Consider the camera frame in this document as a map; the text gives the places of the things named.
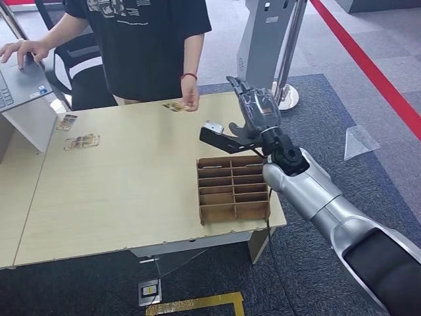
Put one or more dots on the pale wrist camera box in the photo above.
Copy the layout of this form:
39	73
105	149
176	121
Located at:
213	127

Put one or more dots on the white table leg panel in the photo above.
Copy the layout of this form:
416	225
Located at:
258	246

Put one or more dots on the white laptop riser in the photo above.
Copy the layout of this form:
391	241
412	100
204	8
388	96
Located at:
32	122

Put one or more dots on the black camera bracket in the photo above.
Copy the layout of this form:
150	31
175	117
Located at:
230	143

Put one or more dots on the person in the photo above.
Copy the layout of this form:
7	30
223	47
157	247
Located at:
141	52

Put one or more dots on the black office chair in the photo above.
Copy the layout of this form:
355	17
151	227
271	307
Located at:
84	65

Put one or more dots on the wooden slotted card rack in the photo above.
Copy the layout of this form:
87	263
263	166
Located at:
230	213

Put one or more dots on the clear plastic sheet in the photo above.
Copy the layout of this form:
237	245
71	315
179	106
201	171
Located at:
360	144

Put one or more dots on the floor socket box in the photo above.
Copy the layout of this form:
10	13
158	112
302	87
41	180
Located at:
149	292

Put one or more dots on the person's right hand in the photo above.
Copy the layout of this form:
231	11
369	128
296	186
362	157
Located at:
29	49

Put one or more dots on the red barrier belt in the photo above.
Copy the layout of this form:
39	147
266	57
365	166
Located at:
371	69
18	2

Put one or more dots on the chrome stanchion post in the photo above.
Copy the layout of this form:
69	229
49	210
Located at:
287	98

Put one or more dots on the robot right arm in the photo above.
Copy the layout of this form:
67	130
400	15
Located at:
329	196

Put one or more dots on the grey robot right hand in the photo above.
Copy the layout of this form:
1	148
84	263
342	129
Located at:
258	111

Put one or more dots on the grey laptop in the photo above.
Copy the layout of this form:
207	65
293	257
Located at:
23	85

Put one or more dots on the printed hotel card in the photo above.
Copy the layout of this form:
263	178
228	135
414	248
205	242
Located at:
173	107
253	165
82	142
66	123
207	167

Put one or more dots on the person's left forearm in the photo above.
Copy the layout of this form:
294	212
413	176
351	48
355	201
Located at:
192	56

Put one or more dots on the yellow floor tape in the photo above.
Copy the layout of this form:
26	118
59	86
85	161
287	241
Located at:
197	302

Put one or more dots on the grey kiosk machine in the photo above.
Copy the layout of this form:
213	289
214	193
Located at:
259	43

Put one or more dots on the person's left hand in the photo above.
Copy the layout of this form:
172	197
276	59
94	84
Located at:
191	94

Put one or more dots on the person's right forearm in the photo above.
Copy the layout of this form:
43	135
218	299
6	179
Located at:
62	32

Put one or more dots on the dark grey plinth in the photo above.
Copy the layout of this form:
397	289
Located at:
378	5

